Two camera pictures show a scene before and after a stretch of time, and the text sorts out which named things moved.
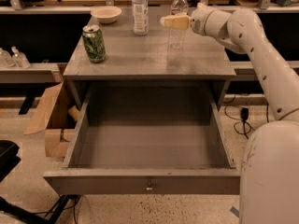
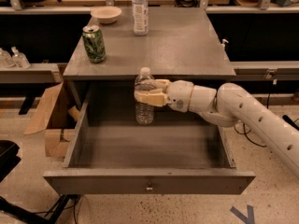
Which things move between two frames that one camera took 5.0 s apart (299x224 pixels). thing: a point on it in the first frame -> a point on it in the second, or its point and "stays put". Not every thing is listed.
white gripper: x=199 y=22 -> x=179 y=95
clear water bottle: x=177 y=36 -> x=144 y=113
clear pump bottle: x=19 y=59 stays put
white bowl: x=106 y=14 stays put
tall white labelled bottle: x=140 y=11 stays put
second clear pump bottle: x=6 y=60 stays put
